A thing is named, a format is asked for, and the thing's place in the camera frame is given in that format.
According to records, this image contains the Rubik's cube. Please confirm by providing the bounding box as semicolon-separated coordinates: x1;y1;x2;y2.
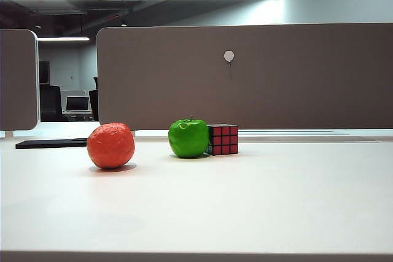
206;123;239;156

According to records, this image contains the short ceiling light strip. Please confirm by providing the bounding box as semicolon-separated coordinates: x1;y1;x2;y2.
36;36;91;42

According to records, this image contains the green apple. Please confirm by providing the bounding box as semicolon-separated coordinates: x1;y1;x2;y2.
168;115;211;159

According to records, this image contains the black tall-backed chair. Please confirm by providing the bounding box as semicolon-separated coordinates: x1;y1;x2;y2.
88;76;99;121

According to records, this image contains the large brown desk partition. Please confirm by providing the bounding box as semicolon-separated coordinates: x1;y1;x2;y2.
96;22;393;131

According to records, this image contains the dark background monitor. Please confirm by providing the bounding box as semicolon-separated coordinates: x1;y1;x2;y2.
65;96;90;112

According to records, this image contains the small brown desk partition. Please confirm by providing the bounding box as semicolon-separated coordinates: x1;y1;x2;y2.
0;28;39;132

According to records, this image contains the black office chair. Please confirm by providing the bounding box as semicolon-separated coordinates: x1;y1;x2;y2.
39;85;67;123

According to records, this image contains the white partition hook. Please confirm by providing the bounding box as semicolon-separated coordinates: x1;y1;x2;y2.
223;50;236;80

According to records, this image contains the orange round fruit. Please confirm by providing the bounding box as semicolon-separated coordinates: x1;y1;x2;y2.
86;121;136;170

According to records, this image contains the black flat device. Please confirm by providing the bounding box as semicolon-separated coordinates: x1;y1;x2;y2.
15;137;89;150

